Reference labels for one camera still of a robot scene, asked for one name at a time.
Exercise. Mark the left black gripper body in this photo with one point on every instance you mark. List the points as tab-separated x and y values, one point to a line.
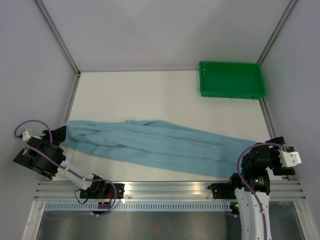
57	140

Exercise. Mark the light blue trousers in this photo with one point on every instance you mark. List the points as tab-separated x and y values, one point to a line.
158	144

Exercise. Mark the green plastic tray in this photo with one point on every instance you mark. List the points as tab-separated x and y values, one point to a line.
234	80

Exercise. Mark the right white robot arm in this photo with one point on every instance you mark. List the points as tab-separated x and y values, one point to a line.
252	185

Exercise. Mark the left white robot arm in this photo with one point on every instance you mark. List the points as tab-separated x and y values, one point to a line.
44	156

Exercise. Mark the aluminium mounting rail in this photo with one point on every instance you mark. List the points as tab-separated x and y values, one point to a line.
165	191

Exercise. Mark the white slotted cable duct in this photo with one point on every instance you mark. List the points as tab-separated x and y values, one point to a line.
137	206

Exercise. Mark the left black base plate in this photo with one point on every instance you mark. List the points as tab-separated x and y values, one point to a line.
102	190

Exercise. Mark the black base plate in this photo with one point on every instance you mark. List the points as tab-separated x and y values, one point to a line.
222	191
102	190

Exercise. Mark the left aluminium frame post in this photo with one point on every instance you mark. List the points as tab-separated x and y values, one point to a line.
56	35

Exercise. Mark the aluminium frame post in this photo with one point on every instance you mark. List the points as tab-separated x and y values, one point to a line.
56	35
277	30

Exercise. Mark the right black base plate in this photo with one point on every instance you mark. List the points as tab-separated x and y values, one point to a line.
222	191

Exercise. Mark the right aluminium frame post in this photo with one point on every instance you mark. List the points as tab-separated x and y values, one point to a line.
277	30

